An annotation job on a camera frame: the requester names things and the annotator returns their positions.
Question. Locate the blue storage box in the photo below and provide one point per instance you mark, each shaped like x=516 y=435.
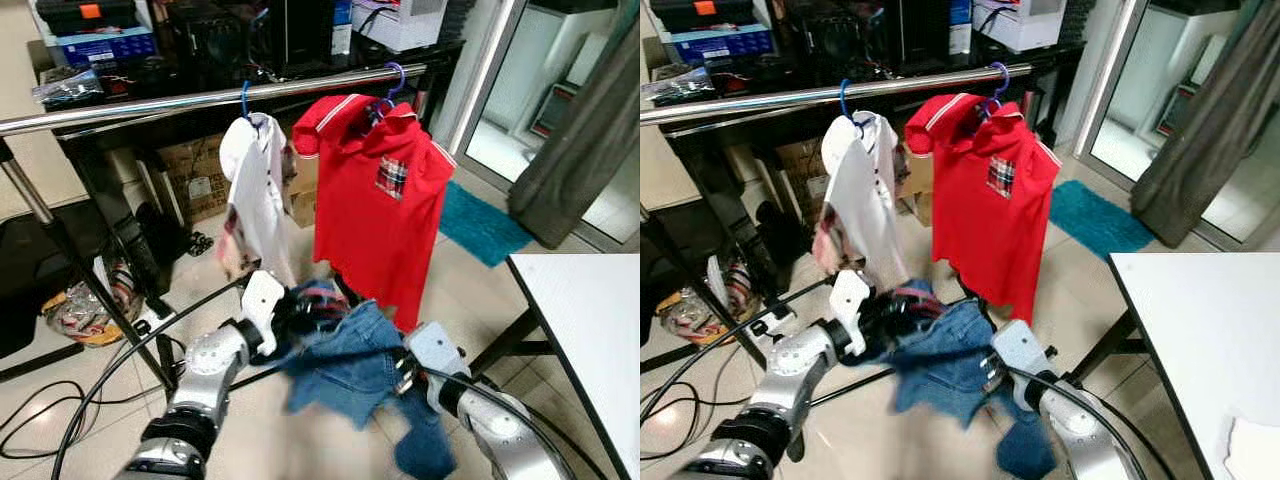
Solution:
x=720 y=45
x=105 y=48

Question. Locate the black case orange latch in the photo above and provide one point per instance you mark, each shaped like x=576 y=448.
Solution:
x=60 y=15
x=680 y=12

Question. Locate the sliding glass door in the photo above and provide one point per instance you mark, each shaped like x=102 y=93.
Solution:
x=520 y=90
x=1130 y=90

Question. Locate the teal rug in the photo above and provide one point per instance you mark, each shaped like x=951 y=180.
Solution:
x=1095 y=220
x=480 y=225

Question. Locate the red plastic hanger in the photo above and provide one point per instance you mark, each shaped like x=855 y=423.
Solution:
x=320 y=293
x=915 y=292

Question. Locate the white carton box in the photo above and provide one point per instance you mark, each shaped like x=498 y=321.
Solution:
x=400 y=25
x=1020 y=25

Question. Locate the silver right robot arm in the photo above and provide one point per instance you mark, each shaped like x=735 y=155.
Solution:
x=1080 y=430
x=510 y=440

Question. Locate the grey folding table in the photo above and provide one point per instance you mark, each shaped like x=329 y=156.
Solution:
x=590 y=320
x=1200 y=330

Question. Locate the blue denim garment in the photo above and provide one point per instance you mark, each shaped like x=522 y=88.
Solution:
x=350 y=360
x=950 y=360

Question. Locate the cardboard box with label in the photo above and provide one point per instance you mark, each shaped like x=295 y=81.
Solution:
x=800 y=170
x=195 y=180

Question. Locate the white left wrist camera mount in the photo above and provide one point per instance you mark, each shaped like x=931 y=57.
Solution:
x=850 y=300
x=262 y=300

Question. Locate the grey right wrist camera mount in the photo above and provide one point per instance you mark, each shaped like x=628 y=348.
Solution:
x=1020 y=348
x=435 y=350

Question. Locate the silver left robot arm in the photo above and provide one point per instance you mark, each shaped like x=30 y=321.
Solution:
x=790 y=370
x=200 y=370

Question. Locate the metal clothes rack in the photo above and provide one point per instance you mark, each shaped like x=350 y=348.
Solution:
x=150 y=106
x=750 y=98

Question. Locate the white polo shirt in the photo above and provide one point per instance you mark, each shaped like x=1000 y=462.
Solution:
x=255 y=180
x=860 y=180

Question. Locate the grey curtain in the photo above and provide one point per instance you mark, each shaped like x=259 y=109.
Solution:
x=1200 y=140
x=580 y=150

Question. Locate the blue plastic hanger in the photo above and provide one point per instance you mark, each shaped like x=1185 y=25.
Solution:
x=1005 y=80
x=843 y=100
x=244 y=100
x=400 y=80

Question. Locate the red polo shirt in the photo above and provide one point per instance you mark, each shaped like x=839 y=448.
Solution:
x=980 y=240
x=360 y=230

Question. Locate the white printed t-shirt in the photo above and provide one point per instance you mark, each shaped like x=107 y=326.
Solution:
x=1255 y=455

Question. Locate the clear floor bag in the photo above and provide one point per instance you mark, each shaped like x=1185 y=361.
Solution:
x=85 y=315
x=700 y=315

